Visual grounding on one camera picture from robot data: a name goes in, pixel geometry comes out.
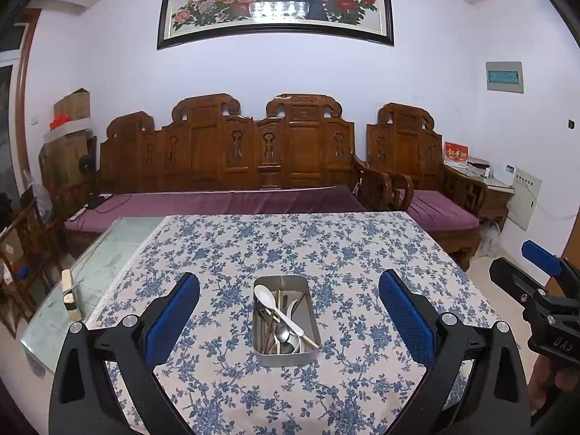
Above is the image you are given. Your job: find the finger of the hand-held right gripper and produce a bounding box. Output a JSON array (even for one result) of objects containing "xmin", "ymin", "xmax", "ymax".
[
  {"xmin": 521, "ymin": 240, "xmax": 580, "ymax": 282},
  {"xmin": 489, "ymin": 257, "xmax": 580, "ymax": 322}
]

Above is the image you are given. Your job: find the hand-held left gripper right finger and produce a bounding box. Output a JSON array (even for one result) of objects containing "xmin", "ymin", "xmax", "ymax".
[{"xmin": 378, "ymin": 269, "xmax": 531, "ymax": 435}]

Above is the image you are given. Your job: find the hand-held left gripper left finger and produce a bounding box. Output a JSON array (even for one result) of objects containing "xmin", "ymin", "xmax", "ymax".
[{"xmin": 47, "ymin": 272, "xmax": 201, "ymax": 435}]

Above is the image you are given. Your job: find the small white spoon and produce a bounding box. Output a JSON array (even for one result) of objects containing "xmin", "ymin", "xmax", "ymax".
[{"xmin": 254, "ymin": 284, "xmax": 305, "ymax": 338}]

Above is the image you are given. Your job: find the metal tray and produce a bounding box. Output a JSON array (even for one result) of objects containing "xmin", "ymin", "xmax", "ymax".
[{"xmin": 252, "ymin": 275, "xmax": 322, "ymax": 367}]

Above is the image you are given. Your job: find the person's right hand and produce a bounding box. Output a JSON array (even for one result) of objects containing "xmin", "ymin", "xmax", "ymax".
[{"xmin": 529, "ymin": 358, "xmax": 580, "ymax": 418}]

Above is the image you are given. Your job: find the clear plastic bag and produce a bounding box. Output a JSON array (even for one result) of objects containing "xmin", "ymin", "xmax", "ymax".
[
  {"xmin": 22, "ymin": 170, "xmax": 53, "ymax": 223},
  {"xmin": 480, "ymin": 222, "xmax": 504, "ymax": 259}
]

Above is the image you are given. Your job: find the wooden side table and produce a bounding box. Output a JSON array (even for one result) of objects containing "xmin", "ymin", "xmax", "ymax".
[{"xmin": 446, "ymin": 163, "xmax": 515, "ymax": 232}]

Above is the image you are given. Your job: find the white box device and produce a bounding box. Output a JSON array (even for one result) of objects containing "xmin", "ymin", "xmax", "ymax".
[{"xmin": 492, "ymin": 164, "xmax": 517, "ymax": 186}]

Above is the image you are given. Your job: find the blue floral tablecloth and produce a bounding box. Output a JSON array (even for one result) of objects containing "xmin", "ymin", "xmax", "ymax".
[{"xmin": 84, "ymin": 212, "xmax": 504, "ymax": 435}]

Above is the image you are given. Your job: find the purple armchair cushion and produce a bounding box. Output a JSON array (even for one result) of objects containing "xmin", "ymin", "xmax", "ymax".
[{"xmin": 408, "ymin": 190, "xmax": 480, "ymax": 232}]

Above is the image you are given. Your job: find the cream and black block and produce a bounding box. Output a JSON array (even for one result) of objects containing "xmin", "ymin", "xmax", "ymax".
[{"xmin": 61, "ymin": 269, "xmax": 82, "ymax": 322}]

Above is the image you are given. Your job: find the purple sofa cushion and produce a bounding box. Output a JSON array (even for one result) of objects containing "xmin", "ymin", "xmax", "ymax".
[{"xmin": 63, "ymin": 186, "xmax": 368, "ymax": 234}]

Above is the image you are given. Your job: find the red desk calendar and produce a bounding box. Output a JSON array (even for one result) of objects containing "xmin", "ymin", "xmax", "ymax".
[{"xmin": 443, "ymin": 142, "xmax": 469, "ymax": 166}]

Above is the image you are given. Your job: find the carved wooden armchair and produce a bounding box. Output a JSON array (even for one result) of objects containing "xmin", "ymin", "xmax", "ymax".
[{"xmin": 366, "ymin": 103, "xmax": 488, "ymax": 273}]

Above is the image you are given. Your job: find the wooden chair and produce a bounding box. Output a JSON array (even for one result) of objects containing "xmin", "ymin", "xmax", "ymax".
[{"xmin": 0, "ymin": 199, "xmax": 64, "ymax": 327}]

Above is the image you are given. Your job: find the carved wooden sofa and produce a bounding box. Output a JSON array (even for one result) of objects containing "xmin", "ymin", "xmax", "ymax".
[{"xmin": 57, "ymin": 93, "xmax": 395, "ymax": 254}]

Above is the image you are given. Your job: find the white flat box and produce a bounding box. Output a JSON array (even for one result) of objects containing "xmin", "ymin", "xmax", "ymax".
[{"xmin": 43, "ymin": 118, "xmax": 94, "ymax": 143}]

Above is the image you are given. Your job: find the small cardboard box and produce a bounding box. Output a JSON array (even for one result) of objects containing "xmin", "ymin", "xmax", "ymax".
[{"xmin": 53, "ymin": 88, "xmax": 91, "ymax": 121}]

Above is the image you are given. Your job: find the wooden framed window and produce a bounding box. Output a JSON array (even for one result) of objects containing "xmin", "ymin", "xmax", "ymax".
[{"xmin": 0, "ymin": 9, "xmax": 41, "ymax": 209}]

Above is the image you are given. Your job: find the framed floral painting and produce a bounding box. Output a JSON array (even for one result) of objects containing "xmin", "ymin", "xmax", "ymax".
[{"xmin": 157, "ymin": 0, "xmax": 395, "ymax": 51}]

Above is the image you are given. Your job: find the black cable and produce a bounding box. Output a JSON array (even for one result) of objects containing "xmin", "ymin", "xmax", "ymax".
[{"xmin": 72, "ymin": 192, "xmax": 132, "ymax": 220}]

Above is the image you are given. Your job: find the grey wall electrical box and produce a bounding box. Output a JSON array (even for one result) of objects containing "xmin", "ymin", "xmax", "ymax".
[{"xmin": 486, "ymin": 60, "xmax": 525, "ymax": 95}]

